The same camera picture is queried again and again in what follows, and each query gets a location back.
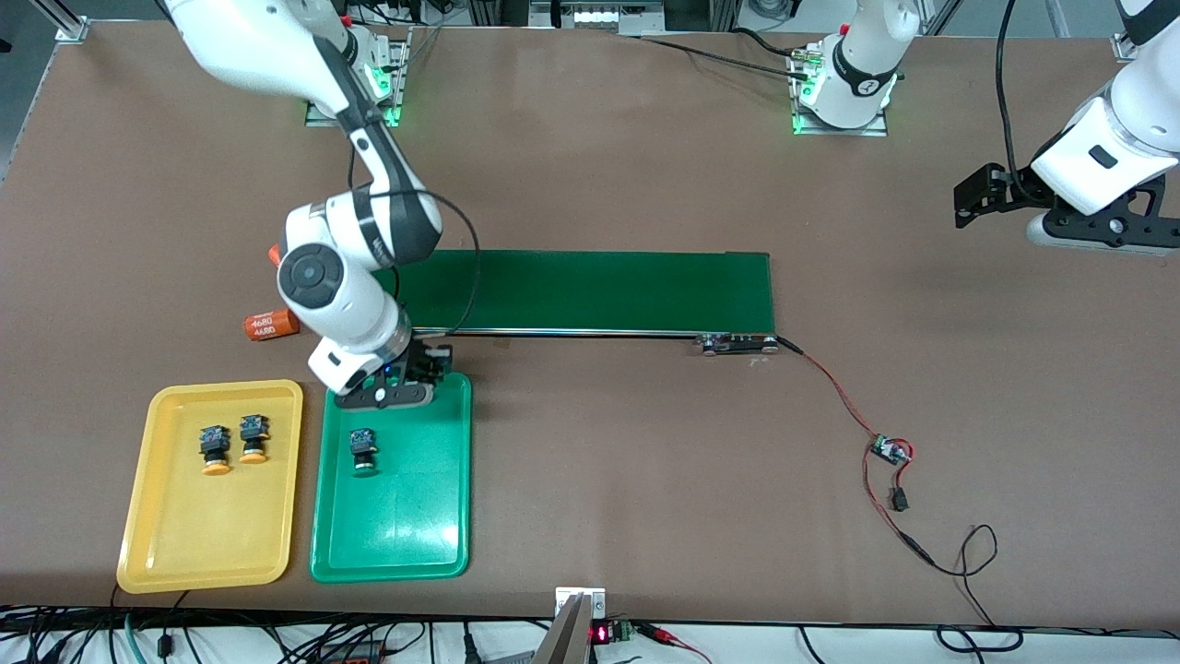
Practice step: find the aluminium frame profile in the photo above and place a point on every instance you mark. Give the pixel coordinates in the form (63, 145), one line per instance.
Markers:
(1132, 46)
(69, 20)

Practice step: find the yellow plastic tray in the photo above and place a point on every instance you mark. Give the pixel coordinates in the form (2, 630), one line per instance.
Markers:
(194, 535)

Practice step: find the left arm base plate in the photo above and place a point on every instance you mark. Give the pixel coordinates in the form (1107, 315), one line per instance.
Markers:
(839, 131)

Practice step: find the yellow cap push button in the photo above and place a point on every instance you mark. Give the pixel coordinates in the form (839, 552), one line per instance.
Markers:
(215, 450)
(253, 438)

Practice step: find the small black connector plug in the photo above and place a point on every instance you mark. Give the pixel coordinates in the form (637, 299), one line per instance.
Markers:
(899, 501)

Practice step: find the green plastic tray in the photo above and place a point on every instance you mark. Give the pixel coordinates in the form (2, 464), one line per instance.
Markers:
(392, 516)

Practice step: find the silver equipment box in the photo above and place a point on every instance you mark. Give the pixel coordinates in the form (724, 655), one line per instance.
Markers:
(599, 17)

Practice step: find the silver camera mount bracket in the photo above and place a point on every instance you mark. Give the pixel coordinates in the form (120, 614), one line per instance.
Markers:
(567, 636)

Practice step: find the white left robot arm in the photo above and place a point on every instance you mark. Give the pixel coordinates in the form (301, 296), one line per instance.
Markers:
(1125, 120)

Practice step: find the green belt conveyor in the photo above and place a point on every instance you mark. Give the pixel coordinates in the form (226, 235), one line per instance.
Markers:
(599, 290)

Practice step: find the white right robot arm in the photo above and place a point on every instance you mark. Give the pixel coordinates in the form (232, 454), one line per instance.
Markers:
(341, 277)

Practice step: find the small motor controller board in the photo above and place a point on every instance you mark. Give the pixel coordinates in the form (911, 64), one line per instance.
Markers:
(890, 451)

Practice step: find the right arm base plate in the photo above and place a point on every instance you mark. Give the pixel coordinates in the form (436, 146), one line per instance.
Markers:
(403, 101)

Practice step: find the red digit display module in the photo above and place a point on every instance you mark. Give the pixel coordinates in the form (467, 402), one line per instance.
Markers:
(601, 634)

